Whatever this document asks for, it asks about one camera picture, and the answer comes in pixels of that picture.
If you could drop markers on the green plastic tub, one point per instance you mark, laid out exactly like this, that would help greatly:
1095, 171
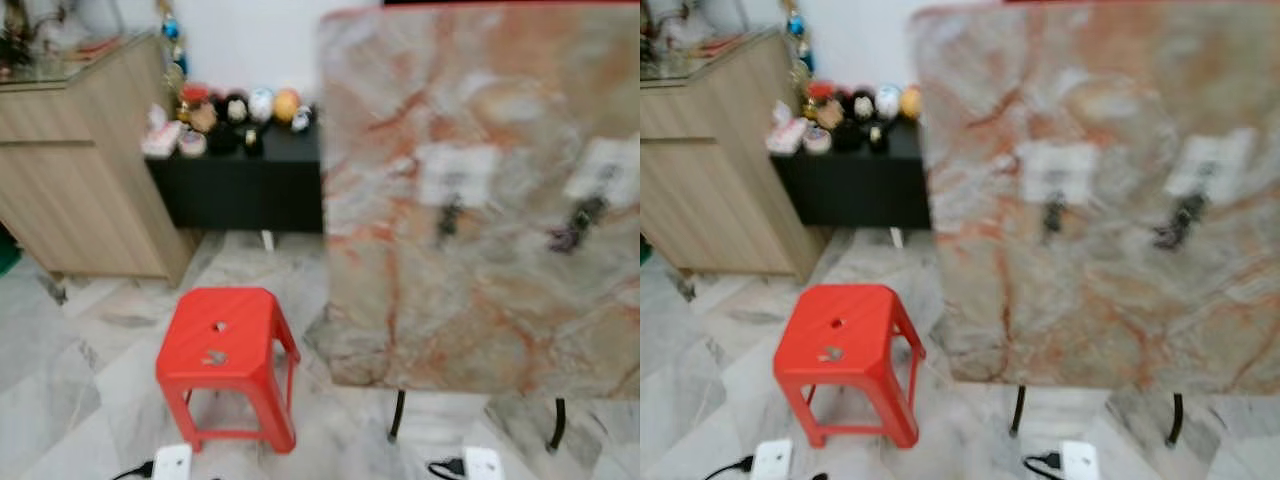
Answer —
8, 250
645, 250

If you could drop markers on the black key bunch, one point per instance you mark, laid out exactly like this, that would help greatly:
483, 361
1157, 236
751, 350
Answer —
1180, 225
578, 228
450, 218
1052, 215

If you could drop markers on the marble pattern folding table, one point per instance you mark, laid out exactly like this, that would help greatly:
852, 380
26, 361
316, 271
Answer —
1100, 300
480, 300

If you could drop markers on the pink white figurine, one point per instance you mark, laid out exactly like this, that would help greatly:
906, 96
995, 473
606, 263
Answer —
160, 135
785, 132

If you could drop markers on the round pink dish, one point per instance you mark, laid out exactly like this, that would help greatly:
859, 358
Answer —
191, 143
817, 140

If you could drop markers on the black TV console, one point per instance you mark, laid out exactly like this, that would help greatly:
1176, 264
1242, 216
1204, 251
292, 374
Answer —
250, 190
860, 190

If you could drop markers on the red plastic stool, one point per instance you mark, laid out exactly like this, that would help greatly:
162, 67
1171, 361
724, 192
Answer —
845, 340
225, 340

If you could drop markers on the black mouse plush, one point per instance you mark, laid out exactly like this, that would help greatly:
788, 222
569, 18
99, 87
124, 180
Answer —
235, 108
860, 105

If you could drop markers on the beaded hanging ornament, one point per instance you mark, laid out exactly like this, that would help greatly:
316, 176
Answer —
797, 35
172, 40

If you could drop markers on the white egg toy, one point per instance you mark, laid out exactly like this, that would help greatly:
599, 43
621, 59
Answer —
887, 100
261, 105

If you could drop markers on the small panda toy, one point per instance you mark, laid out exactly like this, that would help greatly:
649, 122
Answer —
302, 120

